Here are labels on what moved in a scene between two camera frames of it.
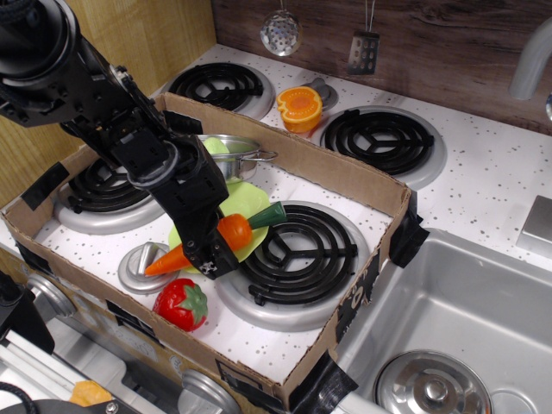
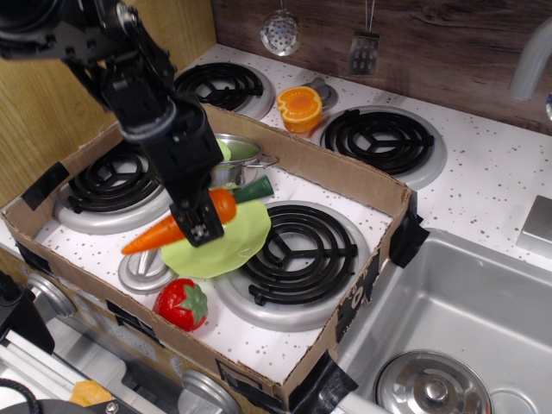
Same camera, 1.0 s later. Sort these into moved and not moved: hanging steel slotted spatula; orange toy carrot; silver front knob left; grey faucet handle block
Moved: orange toy carrot
Not moved: silver front knob left; hanging steel slotted spatula; grey faucet handle block
